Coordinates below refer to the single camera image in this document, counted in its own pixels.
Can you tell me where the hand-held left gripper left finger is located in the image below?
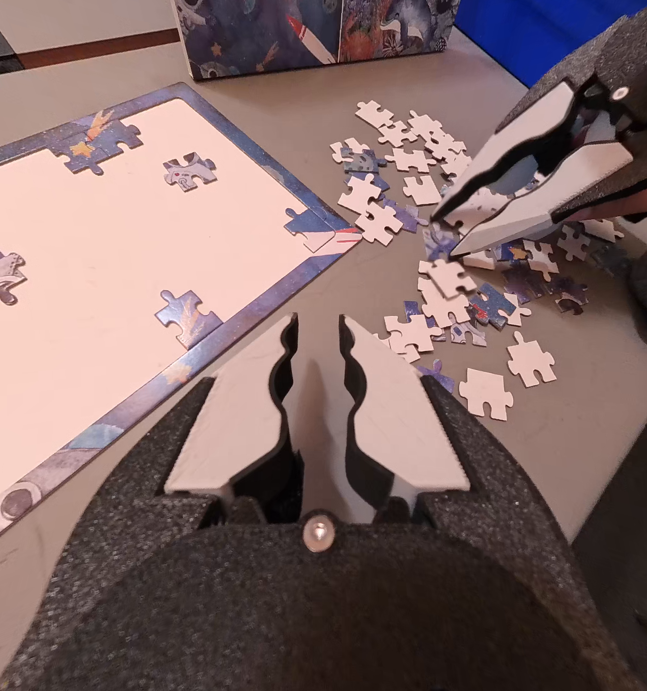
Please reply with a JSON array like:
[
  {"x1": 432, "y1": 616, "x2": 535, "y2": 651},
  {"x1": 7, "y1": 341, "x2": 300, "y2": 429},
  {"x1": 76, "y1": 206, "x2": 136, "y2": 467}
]
[{"x1": 164, "y1": 313, "x2": 300, "y2": 512}]

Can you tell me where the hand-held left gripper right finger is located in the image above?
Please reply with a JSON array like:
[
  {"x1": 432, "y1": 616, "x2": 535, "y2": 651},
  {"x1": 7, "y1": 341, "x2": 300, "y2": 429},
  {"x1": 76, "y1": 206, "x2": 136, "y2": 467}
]
[{"x1": 337, "y1": 315, "x2": 472, "y2": 512}]

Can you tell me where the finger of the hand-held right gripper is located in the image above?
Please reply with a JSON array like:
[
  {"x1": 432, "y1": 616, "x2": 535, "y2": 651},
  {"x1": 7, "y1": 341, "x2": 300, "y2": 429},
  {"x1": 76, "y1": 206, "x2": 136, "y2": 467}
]
[
  {"x1": 430, "y1": 81, "x2": 578, "y2": 225},
  {"x1": 449, "y1": 140, "x2": 635, "y2": 258}
]

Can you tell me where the pile of jigsaw puzzle pieces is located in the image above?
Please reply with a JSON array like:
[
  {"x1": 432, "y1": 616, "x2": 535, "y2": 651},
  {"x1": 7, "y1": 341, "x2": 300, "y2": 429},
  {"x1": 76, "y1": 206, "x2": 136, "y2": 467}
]
[{"x1": 330, "y1": 100, "x2": 634, "y2": 419}]

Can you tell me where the blue white puzzle piece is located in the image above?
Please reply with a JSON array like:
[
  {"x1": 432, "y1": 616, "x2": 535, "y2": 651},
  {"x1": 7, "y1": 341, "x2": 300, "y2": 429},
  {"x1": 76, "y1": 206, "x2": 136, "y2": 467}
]
[{"x1": 284, "y1": 208, "x2": 335, "y2": 253}]

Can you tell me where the blue framed puzzle board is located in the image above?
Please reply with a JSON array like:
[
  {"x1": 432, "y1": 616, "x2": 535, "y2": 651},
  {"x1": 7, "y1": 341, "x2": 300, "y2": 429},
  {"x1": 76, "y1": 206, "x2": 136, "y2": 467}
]
[{"x1": 0, "y1": 82, "x2": 363, "y2": 551}]

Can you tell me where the blue star puzzle piece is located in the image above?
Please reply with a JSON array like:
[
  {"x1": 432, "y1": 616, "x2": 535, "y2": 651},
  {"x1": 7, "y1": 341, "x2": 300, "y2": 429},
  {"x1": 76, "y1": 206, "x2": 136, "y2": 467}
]
[{"x1": 51, "y1": 135, "x2": 111, "y2": 176}]

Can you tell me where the grey desk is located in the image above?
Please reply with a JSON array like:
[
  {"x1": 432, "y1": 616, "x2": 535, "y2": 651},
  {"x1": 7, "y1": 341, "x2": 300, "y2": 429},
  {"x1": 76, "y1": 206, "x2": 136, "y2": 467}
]
[{"x1": 0, "y1": 24, "x2": 647, "y2": 573}]

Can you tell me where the person's right hand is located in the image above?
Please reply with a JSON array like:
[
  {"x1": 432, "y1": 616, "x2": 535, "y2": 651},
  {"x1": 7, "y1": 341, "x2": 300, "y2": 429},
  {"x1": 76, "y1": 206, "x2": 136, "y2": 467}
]
[{"x1": 566, "y1": 180, "x2": 647, "y2": 223}]

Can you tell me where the blue plastic bin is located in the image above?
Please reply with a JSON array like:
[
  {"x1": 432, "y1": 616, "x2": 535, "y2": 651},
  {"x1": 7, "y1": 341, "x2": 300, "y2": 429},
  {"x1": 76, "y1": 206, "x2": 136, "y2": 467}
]
[{"x1": 453, "y1": 0, "x2": 647, "y2": 87}]

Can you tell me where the dark perforated panel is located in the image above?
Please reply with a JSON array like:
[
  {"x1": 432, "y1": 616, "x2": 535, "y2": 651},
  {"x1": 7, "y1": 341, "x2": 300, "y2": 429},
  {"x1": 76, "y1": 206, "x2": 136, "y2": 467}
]
[{"x1": 571, "y1": 389, "x2": 647, "y2": 691}]

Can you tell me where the illustrated puzzle box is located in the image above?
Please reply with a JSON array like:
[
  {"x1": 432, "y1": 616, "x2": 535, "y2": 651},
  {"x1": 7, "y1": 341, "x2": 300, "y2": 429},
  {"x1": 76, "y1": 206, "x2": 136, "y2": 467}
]
[{"x1": 170, "y1": 0, "x2": 460, "y2": 82}]

